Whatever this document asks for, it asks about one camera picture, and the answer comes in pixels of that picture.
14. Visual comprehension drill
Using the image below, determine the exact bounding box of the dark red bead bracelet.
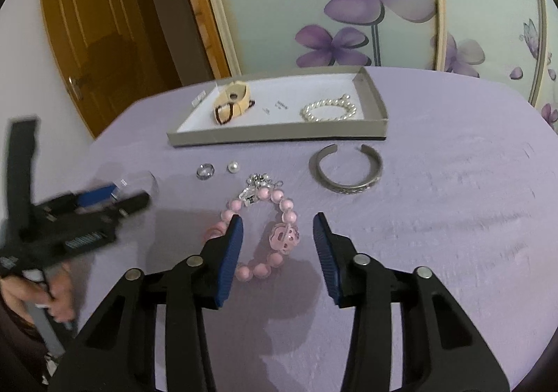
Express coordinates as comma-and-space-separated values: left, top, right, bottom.
213, 100, 241, 126

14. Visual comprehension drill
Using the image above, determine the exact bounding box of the cream wide cuff bracelet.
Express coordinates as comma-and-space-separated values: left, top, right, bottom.
212, 80, 256, 123

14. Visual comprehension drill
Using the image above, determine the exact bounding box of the person's left hand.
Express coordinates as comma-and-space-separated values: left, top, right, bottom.
1, 263, 76, 324

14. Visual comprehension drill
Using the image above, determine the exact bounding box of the white pearl bracelet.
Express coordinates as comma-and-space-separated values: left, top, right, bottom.
300, 92, 358, 124

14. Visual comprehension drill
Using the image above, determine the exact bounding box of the brown wooden door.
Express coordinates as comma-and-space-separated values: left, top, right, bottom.
41, 0, 181, 137

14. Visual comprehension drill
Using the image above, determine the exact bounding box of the grey cardboard tray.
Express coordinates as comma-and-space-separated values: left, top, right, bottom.
167, 67, 389, 147

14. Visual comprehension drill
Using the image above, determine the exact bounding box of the silver cuff bangle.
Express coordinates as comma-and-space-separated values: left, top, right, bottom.
309, 144, 384, 195

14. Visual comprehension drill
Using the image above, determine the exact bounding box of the purple flower wardrobe door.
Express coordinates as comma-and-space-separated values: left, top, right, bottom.
210, 0, 444, 74

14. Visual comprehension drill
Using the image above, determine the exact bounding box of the pink bead flower bracelet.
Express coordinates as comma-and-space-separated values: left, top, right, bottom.
202, 186, 303, 284

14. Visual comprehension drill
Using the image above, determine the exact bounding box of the brass door handle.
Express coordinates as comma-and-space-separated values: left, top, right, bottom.
68, 76, 83, 101

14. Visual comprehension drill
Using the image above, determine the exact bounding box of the single white pearl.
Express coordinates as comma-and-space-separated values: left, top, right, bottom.
227, 161, 240, 174

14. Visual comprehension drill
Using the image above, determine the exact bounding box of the silver charm chain bracelet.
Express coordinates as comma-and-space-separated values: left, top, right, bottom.
238, 172, 285, 206

